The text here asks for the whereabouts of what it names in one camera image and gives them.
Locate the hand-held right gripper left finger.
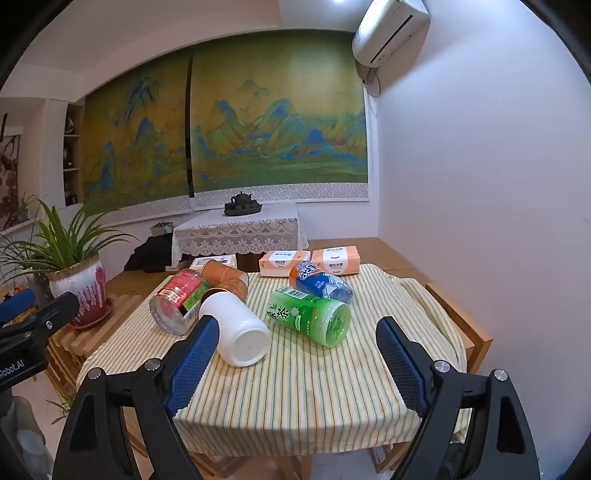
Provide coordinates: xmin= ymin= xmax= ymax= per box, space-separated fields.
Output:
xmin=52 ymin=315 xmax=221 ymax=480

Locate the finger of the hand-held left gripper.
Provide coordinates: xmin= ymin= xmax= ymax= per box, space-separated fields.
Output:
xmin=0 ymin=292 xmax=81 ymax=343
xmin=0 ymin=288 xmax=37 ymax=325

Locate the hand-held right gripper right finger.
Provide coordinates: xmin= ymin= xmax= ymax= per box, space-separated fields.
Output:
xmin=375 ymin=316 xmax=541 ymax=480

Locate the white plastic bottle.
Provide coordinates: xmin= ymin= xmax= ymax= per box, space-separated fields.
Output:
xmin=198 ymin=292 xmax=271 ymax=368

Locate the clear cup with red label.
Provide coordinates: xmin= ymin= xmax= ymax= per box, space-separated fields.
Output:
xmin=148 ymin=269 xmax=212 ymax=336

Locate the orange cup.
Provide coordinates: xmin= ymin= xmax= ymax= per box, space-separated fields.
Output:
xmin=202 ymin=260 xmax=250 ymax=301

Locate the potted plant in white pot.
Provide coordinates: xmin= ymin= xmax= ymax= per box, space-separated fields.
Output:
xmin=0 ymin=194 xmax=139 ymax=325

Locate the red plant saucer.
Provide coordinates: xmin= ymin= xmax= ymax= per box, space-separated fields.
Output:
xmin=69 ymin=298 xmax=114 ymax=330

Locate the slatted wooden bench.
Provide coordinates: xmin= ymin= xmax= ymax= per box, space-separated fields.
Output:
xmin=46 ymin=291 xmax=145 ymax=395

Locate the striped cloth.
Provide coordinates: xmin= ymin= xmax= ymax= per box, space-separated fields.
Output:
xmin=76 ymin=263 xmax=470 ymax=446

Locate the wooden table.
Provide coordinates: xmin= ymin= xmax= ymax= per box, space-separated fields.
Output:
xmin=104 ymin=237 xmax=494 ymax=480

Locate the black cloth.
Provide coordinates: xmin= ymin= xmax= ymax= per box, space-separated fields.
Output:
xmin=124 ymin=236 xmax=174 ymax=273

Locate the green tea bottle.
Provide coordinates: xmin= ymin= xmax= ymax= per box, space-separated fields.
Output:
xmin=264 ymin=285 xmax=352 ymax=348

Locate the blue drink bottle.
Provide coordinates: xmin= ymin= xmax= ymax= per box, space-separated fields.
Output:
xmin=289 ymin=260 xmax=356 ymax=305

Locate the lace covered side table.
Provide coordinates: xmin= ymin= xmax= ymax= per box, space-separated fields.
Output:
xmin=172 ymin=203 xmax=310 ymax=269

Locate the white air conditioner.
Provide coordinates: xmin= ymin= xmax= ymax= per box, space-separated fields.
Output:
xmin=352 ymin=0 xmax=431 ymax=68

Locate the brown framed wall picture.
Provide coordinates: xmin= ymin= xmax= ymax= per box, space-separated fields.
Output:
xmin=0 ymin=134 xmax=22 ymax=232

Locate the white wall shelf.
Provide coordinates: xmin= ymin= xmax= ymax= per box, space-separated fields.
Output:
xmin=59 ymin=100 xmax=85 ymax=209

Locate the narrow landscape wall painting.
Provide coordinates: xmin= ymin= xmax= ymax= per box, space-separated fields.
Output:
xmin=79 ymin=59 xmax=193 ymax=212

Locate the wide landscape wall painting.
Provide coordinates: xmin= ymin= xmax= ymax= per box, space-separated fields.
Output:
xmin=189 ymin=33 xmax=370 ymax=205

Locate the air conditioner cable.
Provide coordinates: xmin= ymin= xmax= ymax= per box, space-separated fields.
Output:
xmin=362 ymin=67 xmax=384 ymax=118

